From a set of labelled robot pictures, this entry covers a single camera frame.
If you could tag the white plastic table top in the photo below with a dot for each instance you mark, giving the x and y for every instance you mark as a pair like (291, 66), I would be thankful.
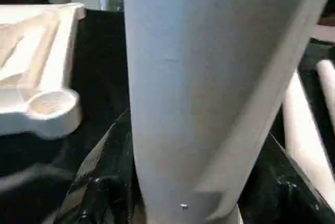
(39, 64)

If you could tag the black mat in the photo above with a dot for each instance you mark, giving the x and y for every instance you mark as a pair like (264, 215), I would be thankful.
(99, 64)

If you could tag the white plastic table leg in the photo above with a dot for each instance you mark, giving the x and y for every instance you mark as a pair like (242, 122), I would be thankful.
(209, 77)
(328, 80)
(303, 135)

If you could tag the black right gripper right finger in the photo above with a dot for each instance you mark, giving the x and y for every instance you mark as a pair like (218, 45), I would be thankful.
(282, 197)

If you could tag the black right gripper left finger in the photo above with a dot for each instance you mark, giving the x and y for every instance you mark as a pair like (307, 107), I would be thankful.
(104, 182)

